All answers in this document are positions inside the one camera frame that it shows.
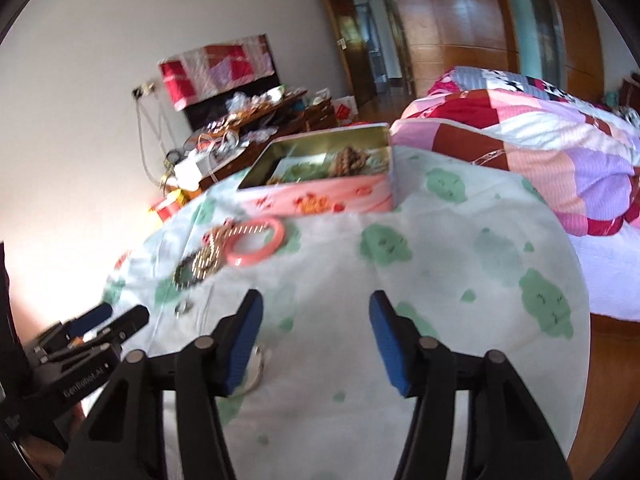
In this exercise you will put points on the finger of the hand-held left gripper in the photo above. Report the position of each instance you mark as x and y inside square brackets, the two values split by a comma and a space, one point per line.
[90, 317]
[125, 324]

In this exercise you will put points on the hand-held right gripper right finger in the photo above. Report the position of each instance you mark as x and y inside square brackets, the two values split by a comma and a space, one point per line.
[387, 340]

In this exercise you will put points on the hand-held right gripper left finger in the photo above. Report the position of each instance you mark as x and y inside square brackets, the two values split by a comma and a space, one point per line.
[245, 340]

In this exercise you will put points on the pink bangle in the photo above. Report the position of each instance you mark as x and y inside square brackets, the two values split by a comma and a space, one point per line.
[250, 252]

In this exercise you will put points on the pink tin box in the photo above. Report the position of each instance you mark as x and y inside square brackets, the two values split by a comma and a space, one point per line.
[330, 200]

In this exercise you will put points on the green jewelry piece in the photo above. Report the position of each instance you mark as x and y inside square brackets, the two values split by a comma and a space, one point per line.
[295, 174]

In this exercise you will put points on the white green printed cloth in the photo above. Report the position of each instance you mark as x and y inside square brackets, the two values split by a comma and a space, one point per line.
[325, 270]

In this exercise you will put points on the red box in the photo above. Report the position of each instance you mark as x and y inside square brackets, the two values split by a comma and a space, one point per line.
[166, 208]

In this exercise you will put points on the white box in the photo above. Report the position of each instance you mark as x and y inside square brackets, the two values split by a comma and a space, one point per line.
[189, 172]

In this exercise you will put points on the pile of plastic packets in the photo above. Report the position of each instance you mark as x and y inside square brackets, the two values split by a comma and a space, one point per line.
[250, 110]

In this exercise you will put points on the black television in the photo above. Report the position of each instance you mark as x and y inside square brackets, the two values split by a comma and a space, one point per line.
[210, 110]

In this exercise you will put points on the white bed sheet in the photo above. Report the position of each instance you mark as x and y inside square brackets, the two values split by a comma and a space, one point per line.
[610, 275]

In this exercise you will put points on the wooden television cabinet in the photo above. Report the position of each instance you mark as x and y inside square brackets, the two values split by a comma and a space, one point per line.
[320, 117]

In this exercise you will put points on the red white bag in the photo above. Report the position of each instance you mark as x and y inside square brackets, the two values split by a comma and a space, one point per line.
[344, 110]

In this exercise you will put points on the patchwork quilt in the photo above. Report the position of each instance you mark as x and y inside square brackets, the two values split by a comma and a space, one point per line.
[525, 130]

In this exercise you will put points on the patchwork television cover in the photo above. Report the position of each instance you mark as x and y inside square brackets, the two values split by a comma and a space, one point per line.
[215, 70]

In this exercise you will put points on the wooden wardrobe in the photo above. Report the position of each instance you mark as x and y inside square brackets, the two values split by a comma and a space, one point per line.
[470, 30]

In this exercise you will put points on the wall socket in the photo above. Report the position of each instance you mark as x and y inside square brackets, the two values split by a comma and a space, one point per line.
[144, 90]

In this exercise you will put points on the wooden door frame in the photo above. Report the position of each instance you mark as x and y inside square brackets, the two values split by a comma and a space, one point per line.
[332, 35]

